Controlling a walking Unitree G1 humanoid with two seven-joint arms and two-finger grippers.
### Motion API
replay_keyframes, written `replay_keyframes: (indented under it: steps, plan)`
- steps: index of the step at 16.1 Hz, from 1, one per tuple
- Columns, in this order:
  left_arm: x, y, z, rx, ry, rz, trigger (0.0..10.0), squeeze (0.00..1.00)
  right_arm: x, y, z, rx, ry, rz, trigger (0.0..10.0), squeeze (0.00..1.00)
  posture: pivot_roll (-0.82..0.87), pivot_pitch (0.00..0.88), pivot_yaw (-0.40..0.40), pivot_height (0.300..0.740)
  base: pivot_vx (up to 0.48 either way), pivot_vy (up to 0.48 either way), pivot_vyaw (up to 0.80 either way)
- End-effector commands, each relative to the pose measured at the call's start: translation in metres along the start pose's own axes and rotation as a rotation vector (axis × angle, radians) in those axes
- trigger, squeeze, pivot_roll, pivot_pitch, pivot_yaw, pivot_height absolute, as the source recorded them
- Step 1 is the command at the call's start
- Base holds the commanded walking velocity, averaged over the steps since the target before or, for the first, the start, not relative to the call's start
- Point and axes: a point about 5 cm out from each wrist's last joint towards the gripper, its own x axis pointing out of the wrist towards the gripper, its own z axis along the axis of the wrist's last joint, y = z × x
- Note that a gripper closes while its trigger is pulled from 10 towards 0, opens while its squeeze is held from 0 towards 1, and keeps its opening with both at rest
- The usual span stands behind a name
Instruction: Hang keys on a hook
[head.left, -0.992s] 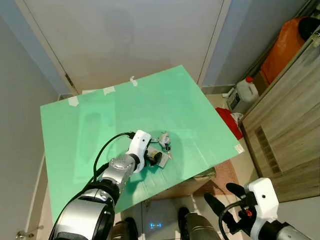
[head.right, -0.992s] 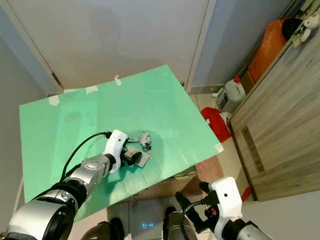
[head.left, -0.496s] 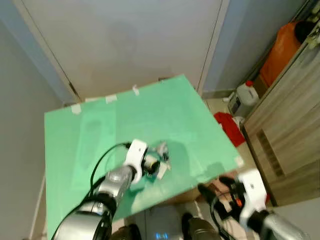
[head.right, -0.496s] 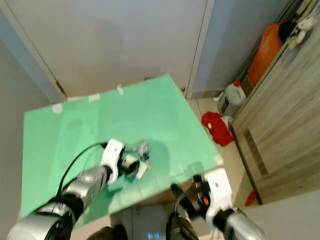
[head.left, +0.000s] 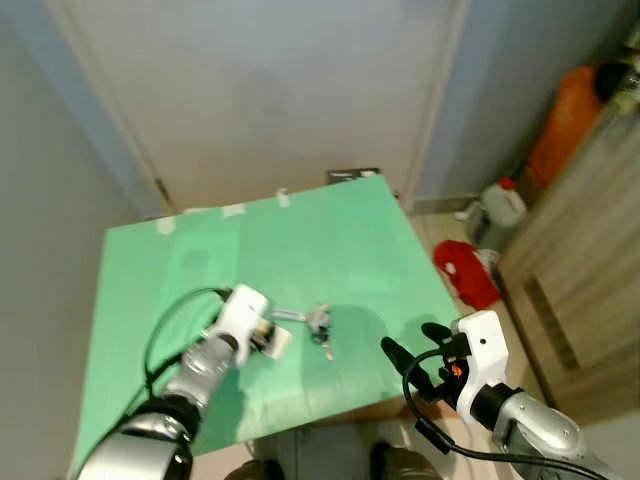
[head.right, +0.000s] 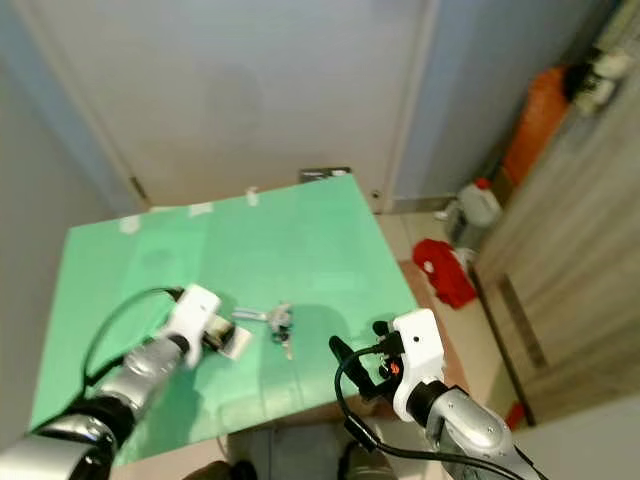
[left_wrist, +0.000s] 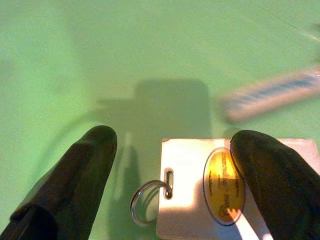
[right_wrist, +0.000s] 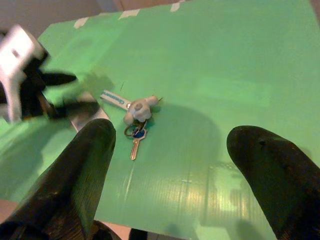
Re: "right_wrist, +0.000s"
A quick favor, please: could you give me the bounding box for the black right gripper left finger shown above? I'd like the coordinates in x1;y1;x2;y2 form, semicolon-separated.
0;118;117;240

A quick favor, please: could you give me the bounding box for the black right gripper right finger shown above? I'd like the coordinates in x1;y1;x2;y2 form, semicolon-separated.
226;124;320;240

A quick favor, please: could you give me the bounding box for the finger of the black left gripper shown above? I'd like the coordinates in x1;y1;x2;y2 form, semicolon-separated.
51;99;101;120
41;71;78;87

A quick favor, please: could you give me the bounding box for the key bunch white flower charm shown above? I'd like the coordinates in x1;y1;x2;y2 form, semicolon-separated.
99;88;165;161

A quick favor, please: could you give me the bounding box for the pale flat card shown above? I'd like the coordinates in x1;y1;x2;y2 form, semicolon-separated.
67;91;112;133

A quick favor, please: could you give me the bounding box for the white tape piece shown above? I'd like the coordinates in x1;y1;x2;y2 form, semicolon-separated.
169;1;188;13
74;16;90;29
117;8;141;20

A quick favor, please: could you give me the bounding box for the green table board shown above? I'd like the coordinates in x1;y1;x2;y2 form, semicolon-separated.
0;0;320;240

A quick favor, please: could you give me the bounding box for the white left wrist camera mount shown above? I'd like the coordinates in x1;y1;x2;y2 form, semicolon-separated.
0;24;49;123

